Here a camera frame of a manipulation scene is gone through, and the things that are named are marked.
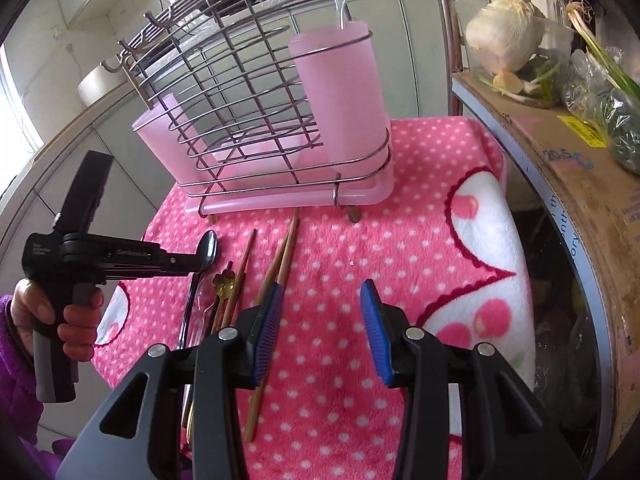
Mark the gold flower spoon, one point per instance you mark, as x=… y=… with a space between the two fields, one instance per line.
x=225 y=280

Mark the green onions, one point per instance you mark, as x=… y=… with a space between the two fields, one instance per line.
x=597 y=47

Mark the clear plastic bag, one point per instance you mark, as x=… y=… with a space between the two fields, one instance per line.
x=565 y=365

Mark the clear plastic container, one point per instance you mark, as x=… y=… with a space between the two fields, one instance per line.
x=557 y=45

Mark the ginger piece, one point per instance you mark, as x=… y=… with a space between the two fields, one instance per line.
x=507 y=82

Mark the bag of green vegetables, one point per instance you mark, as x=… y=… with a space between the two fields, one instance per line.
x=620 y=130

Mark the window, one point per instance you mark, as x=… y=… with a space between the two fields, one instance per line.
x=12 y=125

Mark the napa cabbage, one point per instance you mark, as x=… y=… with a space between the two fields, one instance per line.
x=505 y=30

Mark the shiny metal pole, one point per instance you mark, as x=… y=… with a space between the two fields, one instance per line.
x=447 y=35

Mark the pink plastic drip tray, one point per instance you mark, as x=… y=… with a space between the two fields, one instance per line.
x=280 y=201

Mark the person's left hand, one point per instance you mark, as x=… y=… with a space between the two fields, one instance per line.
x=77 y=330

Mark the pink plastic utensil cup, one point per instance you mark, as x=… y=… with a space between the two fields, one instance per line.
x=160 y=145
x=335 y=90

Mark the cardboard box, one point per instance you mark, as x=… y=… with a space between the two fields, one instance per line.
x=575 y=170

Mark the brown wooden chopstick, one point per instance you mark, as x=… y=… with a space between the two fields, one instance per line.
x=274 y=272
x=240 y=280
x=289 y=245

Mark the pink polka dot blanket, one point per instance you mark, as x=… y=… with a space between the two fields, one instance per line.
x=350 y=245

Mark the person's left forearm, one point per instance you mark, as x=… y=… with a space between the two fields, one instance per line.
x=15 y=385

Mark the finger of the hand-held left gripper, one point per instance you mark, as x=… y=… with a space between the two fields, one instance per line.
x=175 y=262

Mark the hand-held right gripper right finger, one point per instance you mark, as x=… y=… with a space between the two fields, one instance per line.
x=375 y=332

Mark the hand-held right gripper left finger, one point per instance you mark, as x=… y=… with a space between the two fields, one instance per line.
x=267 y=327

